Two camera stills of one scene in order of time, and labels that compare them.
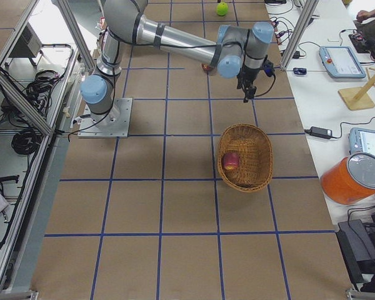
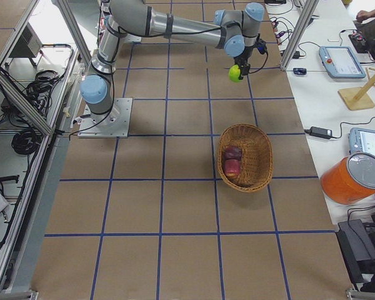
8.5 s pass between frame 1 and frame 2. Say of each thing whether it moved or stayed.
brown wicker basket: stayed
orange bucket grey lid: stayed
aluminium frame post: stayed
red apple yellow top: moved
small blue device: stayed
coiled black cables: stayed
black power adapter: stayed
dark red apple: moved
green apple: moved
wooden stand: stayed
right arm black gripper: moved
